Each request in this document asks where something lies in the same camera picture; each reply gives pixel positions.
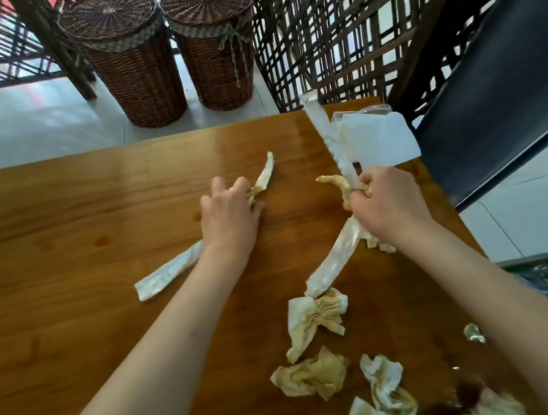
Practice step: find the used napkins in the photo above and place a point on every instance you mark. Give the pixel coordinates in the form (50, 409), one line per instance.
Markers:
(312, 314)

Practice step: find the grey blue pillar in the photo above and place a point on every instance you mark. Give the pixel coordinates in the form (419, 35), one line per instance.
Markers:
(503, 87)

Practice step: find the person's left hand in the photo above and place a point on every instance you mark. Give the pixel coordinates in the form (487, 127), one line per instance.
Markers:
(229, 225)

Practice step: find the dark wooden table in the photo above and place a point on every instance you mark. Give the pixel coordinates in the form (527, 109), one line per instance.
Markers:
(80, 213)

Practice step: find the person's right forearm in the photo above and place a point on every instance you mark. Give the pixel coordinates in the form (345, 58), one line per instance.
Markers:
(517, 324)

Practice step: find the person's right hand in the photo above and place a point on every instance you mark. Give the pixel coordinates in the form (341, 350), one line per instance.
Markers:
(394, 210)

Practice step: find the brown wicker lidded basket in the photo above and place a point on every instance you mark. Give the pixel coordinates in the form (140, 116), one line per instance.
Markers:
(216, 57)
(133, 73)

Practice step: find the white paper napkin pack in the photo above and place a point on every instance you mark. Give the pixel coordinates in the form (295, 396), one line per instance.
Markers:
(380, 139)

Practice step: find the dark wooden post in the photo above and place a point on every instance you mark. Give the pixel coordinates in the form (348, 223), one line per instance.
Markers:
(432, 36)

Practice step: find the dark wooden lattice screen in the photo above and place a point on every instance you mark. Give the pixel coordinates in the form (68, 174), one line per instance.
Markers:
(332, 33)
(55, 52)

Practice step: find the person's left forearm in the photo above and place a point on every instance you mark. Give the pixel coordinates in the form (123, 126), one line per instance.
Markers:
(141, 380)

